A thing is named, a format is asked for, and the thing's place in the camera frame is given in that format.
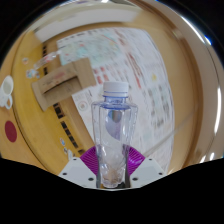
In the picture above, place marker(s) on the flat round red coaster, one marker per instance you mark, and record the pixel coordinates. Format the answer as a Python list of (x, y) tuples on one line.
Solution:
[(11, 131)]

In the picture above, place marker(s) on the large wall poster sheet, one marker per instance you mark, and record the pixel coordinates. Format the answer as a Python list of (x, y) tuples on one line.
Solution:
[(140, 73)]

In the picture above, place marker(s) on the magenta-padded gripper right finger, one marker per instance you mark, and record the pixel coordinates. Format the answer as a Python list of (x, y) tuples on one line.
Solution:
[(148, 171)]

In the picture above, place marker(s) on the clear white-capped water bottle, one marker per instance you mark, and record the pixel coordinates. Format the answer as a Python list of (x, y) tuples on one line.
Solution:
[(115, 140)]

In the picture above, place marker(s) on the small teal sticker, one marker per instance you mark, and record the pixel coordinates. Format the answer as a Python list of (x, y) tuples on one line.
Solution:
[(30, 73)]

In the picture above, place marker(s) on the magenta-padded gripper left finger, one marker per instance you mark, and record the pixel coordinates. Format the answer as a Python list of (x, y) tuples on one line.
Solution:
[(76, 170)]

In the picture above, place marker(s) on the brown cardboard box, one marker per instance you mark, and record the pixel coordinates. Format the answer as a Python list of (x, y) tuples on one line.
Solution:
[(60, 81)]

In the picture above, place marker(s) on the small orange sticker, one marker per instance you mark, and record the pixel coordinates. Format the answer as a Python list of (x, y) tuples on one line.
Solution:
[(25, 61)]

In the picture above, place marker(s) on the white mug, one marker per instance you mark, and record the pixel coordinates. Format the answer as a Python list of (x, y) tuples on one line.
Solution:
[(6, 88)]

